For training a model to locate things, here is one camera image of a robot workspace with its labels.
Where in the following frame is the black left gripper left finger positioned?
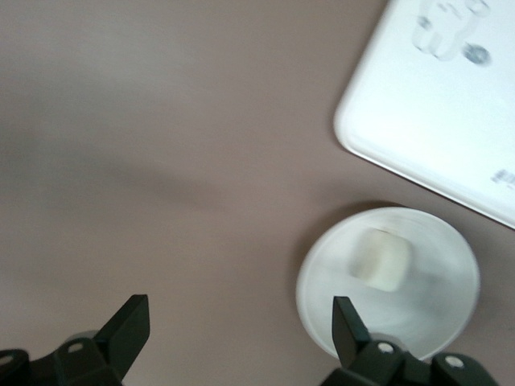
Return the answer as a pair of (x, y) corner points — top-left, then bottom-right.
(0, 294), (152, 386)

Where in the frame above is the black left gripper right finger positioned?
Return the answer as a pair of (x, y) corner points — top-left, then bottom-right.
(320, 296), (501, 386)

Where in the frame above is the white steamed bun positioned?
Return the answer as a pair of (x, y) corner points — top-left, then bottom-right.
(347, 227), (414, 294)

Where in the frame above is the cream round plate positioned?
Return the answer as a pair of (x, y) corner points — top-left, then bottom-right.
(295, 206), (482, 363)

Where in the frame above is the brown table cover sheet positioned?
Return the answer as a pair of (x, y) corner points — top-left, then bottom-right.
(0, 0), (515, 386)

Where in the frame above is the cream rectangular rabbit tray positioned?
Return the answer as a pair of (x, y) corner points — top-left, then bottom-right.
(332, 0), (515, 231)

